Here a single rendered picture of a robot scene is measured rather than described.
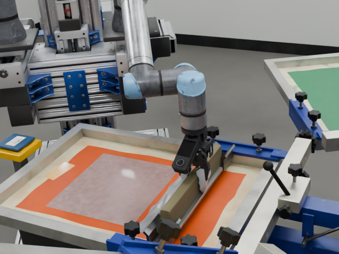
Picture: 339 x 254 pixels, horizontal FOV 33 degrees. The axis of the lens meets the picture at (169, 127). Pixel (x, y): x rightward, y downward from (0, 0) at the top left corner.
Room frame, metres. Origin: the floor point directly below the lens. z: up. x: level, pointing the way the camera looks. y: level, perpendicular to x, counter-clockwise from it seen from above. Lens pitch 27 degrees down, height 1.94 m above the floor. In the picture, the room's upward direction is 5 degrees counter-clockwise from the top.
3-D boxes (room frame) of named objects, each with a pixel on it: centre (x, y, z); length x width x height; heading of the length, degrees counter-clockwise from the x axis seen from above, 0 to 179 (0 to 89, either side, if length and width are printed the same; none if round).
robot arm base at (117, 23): (2.23, 0.12, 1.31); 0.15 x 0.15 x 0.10
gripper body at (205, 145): (1.41, -0.07, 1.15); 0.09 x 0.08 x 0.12; 152
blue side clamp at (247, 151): (1.62, -0.21, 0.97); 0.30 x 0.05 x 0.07; 62
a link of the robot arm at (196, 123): (1.41, -0.07, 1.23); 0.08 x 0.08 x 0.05
